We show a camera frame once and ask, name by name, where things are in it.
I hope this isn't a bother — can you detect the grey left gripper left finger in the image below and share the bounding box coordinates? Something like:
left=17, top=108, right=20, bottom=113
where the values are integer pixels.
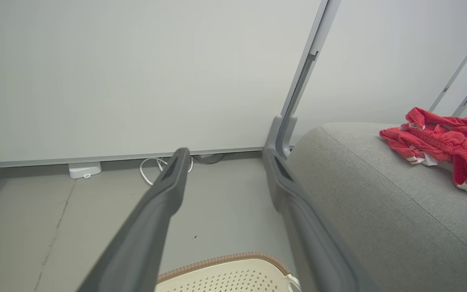
left=77, top=148, right=192, bottom=292

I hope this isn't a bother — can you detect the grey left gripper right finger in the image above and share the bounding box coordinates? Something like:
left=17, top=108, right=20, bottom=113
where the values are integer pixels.
left=262, top=148, right=364, bottom=292

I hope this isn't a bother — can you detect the red and white sports garment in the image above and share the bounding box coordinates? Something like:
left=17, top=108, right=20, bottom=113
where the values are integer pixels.
left=379, top=107, right=467, bottom=194

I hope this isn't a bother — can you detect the cream laundry basket brown rim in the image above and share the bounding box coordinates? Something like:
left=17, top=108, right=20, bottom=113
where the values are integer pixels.
left=155, top=251, right=302, bottom=292

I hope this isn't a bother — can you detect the grey fabric sofa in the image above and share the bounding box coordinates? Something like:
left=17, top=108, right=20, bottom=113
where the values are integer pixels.
left=285, top=122, right=467, bottom=292

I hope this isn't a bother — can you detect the white plastic power box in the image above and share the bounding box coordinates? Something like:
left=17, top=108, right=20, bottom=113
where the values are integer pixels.
left=68, top=161, right=103, bottom=180

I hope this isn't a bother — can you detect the white looped floor cable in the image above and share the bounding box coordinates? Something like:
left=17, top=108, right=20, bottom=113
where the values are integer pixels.
left=139, top=156, right=195, bottom=187

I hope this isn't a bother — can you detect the grey partition bottom rail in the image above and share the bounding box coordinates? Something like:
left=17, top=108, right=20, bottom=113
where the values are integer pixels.
left=0, top=146, right=265, bottom=168

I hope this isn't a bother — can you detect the black floor cable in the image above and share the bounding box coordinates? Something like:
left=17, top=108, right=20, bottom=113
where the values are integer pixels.
left=192, top=152, right=227, bottom=165

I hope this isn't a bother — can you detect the grey partition post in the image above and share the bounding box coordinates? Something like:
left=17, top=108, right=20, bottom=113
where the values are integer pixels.
left=263, top=0, right=342, bottom=161

